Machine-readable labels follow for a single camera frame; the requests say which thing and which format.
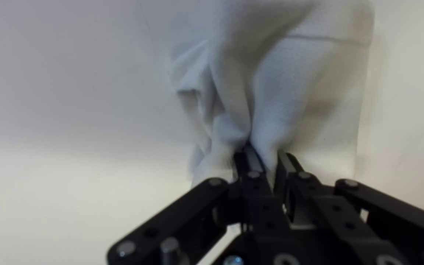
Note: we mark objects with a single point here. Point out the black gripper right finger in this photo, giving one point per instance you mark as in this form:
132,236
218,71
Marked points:
372,227

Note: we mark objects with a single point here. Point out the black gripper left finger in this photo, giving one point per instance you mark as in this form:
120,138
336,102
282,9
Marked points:
186,230

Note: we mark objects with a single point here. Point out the white cloth towel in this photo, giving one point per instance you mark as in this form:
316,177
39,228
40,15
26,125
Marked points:
279,75

